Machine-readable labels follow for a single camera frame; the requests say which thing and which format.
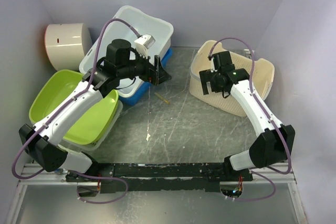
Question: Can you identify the aluminium rail frame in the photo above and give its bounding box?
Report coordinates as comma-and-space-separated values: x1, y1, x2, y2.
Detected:
5, 163, 308, 223

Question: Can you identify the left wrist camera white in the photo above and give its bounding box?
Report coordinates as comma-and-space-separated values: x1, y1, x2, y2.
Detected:
134, 35, 155, 58

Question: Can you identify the blue plastic tray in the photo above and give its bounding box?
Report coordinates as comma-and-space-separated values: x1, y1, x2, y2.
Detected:
122, 48, 173, 106

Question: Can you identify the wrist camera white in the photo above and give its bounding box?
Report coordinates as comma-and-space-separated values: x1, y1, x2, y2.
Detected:
208, 55, 216, 72
134, 35, 155, 58

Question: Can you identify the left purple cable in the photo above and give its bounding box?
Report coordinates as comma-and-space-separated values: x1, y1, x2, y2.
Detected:
12, 18, 144, 205

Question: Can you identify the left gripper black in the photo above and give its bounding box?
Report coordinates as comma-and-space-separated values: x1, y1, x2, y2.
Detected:
118, 48, 172, 86

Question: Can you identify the small yellow stick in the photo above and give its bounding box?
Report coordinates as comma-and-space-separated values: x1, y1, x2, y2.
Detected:
154, 92, 170, 104

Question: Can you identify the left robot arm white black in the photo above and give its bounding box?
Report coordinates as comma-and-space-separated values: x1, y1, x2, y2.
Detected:
18, 35, 171, 182

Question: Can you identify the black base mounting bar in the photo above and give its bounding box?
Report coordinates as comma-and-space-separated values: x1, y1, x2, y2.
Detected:
66, 163, 253, 194

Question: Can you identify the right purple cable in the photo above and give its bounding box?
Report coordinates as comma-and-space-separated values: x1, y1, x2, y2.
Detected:
208, 37, 292, 201

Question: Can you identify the white cylindrical container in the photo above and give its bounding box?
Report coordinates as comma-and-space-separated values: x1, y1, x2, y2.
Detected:
44, 23, 92, 71

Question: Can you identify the purple cable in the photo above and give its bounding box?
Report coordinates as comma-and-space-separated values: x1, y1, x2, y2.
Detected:
208, 37, 292, 201
12, 18, 144, 205

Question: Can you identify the beige perforated plastic basket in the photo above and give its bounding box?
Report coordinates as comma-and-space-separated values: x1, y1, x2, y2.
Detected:
188, 39, 276, 118

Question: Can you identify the green plastic basin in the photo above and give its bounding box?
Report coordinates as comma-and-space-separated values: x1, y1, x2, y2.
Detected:
29, 69, 119, 145

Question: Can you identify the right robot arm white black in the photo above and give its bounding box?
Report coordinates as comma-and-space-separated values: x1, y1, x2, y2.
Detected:
199, 51, 295, 181

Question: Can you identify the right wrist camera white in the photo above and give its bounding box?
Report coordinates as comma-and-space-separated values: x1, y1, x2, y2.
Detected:
208, 55, 216, 72

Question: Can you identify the white plastic tub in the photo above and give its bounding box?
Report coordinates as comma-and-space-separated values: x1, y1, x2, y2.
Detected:
78, 5, 174, 98

